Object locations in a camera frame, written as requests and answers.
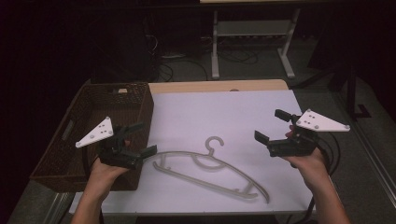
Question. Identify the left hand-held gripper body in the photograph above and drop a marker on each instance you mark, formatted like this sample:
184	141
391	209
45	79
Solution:
120	157

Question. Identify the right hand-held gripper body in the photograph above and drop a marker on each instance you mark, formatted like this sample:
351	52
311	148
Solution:
295	146

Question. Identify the beige plastic clothes hanger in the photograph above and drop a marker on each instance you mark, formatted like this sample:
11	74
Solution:
211	163

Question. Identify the brown wicker basket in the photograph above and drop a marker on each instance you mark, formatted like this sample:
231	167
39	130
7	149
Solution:
62	161

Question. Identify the person's left hand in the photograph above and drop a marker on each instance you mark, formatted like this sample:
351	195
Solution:
104	174

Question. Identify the person's right hand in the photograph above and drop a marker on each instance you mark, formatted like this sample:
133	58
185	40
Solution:
311	169

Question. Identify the black metal stand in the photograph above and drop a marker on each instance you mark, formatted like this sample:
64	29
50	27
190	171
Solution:
351	93

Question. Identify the white power strip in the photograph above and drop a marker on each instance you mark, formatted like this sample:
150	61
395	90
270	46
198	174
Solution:
172	56

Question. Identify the white metal desk frame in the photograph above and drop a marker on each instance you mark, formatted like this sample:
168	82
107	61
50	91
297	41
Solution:
252	28

